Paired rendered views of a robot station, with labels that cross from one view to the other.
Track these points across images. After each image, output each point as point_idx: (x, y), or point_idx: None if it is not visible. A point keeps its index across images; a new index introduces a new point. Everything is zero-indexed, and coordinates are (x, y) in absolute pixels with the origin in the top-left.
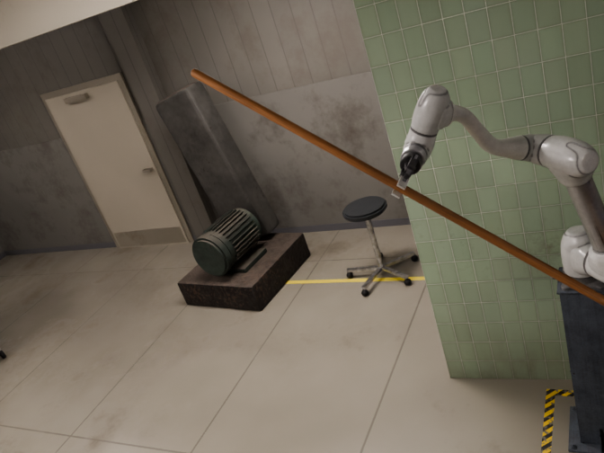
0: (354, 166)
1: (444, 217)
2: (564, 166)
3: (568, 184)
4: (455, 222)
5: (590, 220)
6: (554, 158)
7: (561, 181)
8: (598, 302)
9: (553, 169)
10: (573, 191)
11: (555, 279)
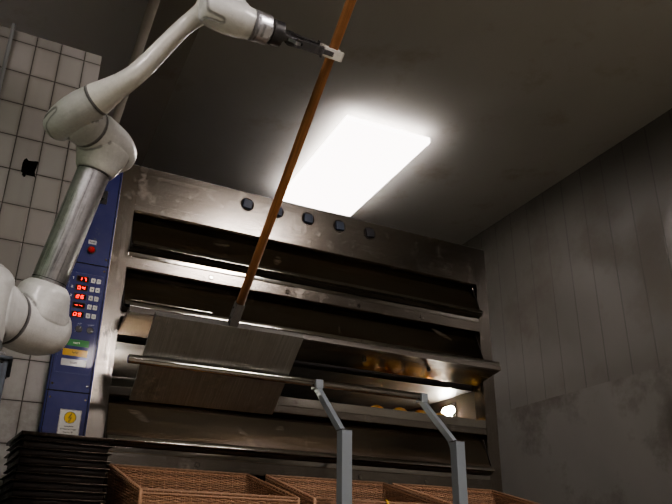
0: (355, 2)
1: (316, 107)
2: (133, 147)
3: (116, 171)
4: (312, 119)
5: (87, 232)
6: (126, 134)
7: (114, 163)
8: (260, 260)
9: (118, 145)
10: (105, 184)
11: (274, 221)
